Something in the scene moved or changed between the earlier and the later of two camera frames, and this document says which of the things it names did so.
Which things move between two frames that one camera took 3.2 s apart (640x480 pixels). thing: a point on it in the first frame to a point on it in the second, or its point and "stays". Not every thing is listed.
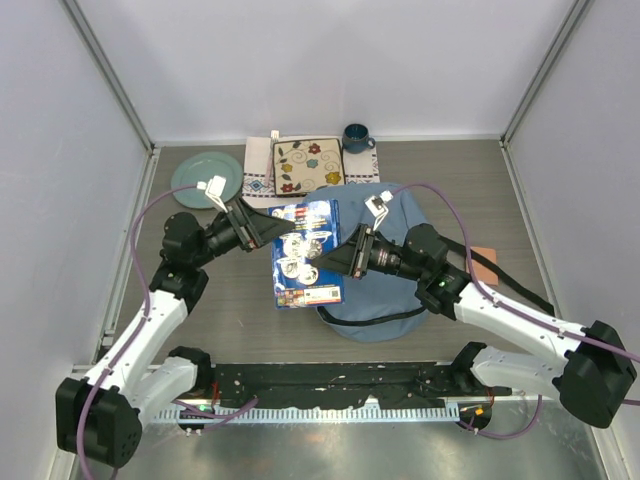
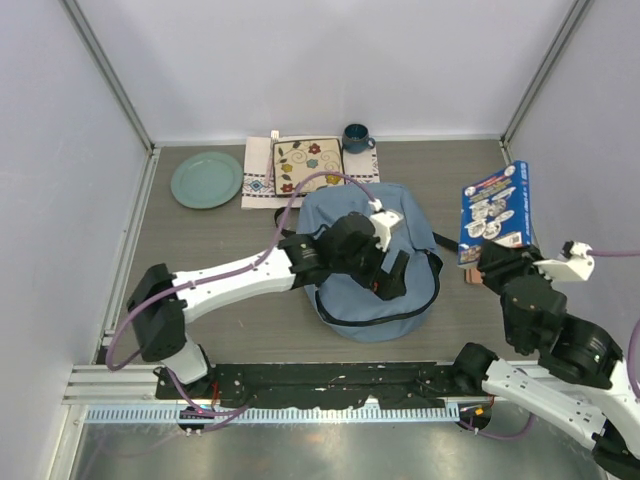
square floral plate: [304, 164] stays
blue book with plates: [297, 283] to [495, 208]
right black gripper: [347, 258] to [494, 259]
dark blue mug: [356, 140] stays
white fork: [274, 137] stays
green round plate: [202, 167] stays
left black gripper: [254, 228] to [387, 284]
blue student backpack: [385, 306] stays
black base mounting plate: [329, 384] stays
